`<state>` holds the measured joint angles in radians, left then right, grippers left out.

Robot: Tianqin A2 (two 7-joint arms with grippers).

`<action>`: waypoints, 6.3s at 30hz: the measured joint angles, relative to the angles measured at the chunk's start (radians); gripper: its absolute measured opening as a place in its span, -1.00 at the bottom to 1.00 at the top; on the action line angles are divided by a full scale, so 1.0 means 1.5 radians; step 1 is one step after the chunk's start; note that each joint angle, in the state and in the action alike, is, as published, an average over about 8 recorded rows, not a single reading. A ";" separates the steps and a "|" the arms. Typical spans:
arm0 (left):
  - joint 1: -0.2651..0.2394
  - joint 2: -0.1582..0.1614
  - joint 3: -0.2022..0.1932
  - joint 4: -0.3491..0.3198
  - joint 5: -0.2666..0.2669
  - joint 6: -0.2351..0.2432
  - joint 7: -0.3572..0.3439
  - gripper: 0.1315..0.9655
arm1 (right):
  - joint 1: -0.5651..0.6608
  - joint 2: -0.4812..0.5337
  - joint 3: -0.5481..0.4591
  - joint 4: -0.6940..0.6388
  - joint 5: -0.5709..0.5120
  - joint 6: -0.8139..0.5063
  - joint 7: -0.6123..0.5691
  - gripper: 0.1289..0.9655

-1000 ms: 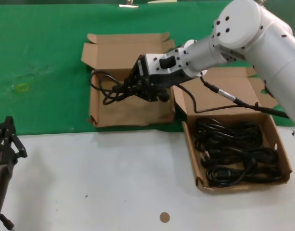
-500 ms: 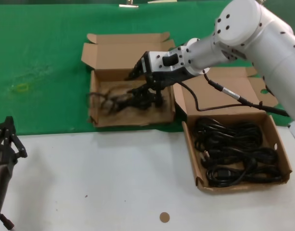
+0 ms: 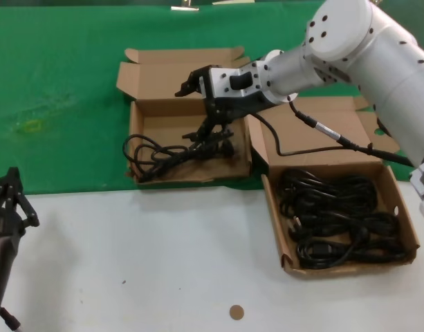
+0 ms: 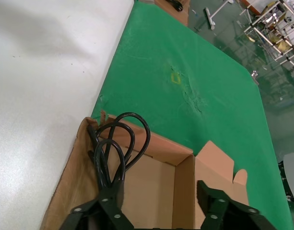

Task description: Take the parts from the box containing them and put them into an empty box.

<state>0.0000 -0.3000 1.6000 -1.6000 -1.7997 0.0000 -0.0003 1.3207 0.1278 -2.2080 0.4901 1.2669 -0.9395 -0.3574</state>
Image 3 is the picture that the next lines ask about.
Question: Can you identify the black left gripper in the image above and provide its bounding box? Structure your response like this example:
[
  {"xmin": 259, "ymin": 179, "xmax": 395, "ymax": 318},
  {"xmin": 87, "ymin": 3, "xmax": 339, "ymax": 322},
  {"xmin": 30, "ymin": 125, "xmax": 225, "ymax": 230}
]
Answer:
[{"xmin": 0, "ymin": 167, "xmax": 40, "ymax": 243}]

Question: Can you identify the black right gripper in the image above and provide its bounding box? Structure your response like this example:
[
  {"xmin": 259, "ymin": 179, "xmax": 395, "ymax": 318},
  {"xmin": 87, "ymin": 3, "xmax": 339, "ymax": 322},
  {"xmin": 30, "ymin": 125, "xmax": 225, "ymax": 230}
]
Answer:
[{"xmin": 174, "ymin": 64, "xmax": 241, "ymax": 148}]

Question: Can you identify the black power cable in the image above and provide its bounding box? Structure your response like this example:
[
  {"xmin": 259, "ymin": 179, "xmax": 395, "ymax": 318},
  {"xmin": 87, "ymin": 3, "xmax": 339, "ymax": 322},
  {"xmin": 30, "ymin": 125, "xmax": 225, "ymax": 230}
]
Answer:
[
  {"xmin": 296, "ymin": 240, "xmax": 406, "ymax": 270},
  {"xmin": 121, "ymin": 133, "xmax": 243, "ymax": 183},
  {"xmin": 279, "ymin": 169, "xmax": 377, "ymax": 217},
  {"xmin": 289, "ymin": 210, "xmax": 401, "ymax": 243}
]

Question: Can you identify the cardboard box with oval hole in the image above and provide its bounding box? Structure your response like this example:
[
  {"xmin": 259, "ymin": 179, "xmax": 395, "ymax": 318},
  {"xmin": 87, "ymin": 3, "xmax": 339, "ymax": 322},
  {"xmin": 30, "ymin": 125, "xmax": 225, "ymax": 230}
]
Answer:
[{"xmin": 115, "ymin": 46, "xmax": 257, "ymax": 184}]

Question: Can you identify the cardboard box with round hole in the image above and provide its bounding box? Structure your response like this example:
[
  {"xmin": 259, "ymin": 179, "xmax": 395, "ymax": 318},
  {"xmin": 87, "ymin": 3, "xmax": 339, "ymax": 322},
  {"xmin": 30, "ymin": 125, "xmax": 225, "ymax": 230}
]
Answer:
[{"xmin": 239, "ymin": 95, "xmax": 420, "ymax": 280}]

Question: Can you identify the metal cloth clip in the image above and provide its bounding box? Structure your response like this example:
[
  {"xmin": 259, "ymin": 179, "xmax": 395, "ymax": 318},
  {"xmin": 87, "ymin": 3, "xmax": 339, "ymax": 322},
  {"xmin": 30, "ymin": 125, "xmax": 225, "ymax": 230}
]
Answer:
[{"xmin": 169, "ymin": 0, "xmax": 201, "ymax": 12}]

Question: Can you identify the green tablecloth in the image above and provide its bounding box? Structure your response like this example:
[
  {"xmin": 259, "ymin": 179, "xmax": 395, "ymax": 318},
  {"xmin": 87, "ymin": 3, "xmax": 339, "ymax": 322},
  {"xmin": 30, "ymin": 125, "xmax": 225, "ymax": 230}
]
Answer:
[{"xmin": 0, "ymin": 1, "xmax": 424, "ymax": 197}]

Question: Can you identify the round brown cardboard disc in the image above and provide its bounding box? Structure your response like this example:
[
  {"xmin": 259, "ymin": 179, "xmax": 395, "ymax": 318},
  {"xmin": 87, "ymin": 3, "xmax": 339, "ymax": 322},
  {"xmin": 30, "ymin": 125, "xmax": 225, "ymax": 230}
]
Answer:
[{"xmin": 228, "ymin": 304, "xmax": 245, "ymax": 322}]

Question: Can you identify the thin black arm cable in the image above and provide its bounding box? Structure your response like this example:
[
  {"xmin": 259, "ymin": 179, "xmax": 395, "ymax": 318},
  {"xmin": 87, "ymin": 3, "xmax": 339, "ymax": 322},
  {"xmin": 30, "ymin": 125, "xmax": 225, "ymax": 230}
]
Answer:
[{"xmin": 248, "ymin": 112, "xmax": 375, "ymax": 156}]

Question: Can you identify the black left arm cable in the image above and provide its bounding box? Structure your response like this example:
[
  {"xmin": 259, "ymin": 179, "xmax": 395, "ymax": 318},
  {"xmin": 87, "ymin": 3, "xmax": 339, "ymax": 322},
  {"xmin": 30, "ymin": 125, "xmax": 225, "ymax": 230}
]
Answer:
[{"xmin": 0, "ymin": 306, "xmax": 24, "ymax": 332}]

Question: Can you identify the black cable with silver connector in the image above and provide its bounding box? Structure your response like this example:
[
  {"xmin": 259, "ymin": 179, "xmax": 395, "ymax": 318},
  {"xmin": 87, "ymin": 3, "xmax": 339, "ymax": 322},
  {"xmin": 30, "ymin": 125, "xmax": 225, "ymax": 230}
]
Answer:
[{"xmin": 288, "ymin": 100, "xmax": 415, "ymax": 167}]

